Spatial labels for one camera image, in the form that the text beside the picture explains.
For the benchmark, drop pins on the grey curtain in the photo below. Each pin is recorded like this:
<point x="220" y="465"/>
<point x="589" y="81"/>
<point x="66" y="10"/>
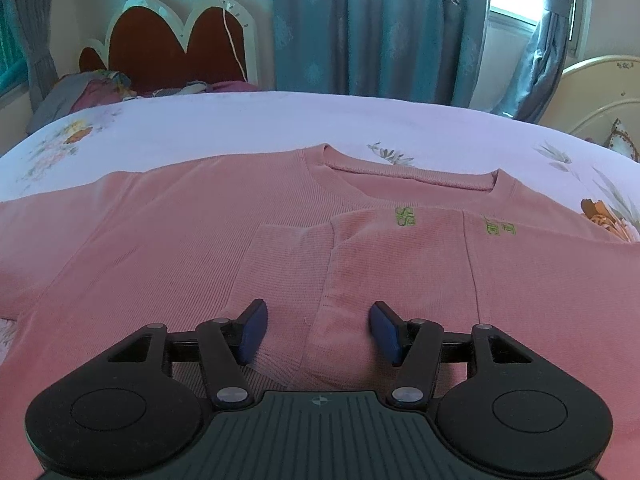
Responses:
<point x="35" y="30"/>

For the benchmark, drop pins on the teal patterned curtain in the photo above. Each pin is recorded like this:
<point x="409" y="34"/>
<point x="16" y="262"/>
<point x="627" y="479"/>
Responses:
<point x="380" y="30"/>

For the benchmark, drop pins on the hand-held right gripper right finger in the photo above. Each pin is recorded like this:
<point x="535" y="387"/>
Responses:
<point x="386" y="332"/>

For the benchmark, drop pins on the pile of bedding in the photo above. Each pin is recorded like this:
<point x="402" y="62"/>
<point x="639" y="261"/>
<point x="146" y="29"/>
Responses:
<point x="85" y="95"/>

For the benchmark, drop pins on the pink knit sweater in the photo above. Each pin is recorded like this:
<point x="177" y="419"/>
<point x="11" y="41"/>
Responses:
<point x="175" y="240"/>

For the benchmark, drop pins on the red headboard with white trim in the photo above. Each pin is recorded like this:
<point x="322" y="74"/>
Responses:
<point x="150" y="45"/>

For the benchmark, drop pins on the cream arched headboard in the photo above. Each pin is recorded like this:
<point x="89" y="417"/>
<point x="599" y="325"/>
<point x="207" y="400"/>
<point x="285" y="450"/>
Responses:
<point x="600" y="90"/>

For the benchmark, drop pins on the patterned cushion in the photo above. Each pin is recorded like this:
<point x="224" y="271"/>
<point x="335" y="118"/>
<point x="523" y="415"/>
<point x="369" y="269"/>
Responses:
<point x="625" y="141"/>

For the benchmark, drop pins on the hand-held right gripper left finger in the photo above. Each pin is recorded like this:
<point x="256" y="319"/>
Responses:
<point x="252" y="332"/>

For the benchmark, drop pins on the floral white bedsheet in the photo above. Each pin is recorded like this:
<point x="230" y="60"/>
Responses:
<point x="240" y="120"/>

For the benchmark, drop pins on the tied teal curtain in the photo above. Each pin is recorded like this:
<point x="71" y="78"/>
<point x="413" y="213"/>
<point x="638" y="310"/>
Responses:
<point x="545" y="55"/>

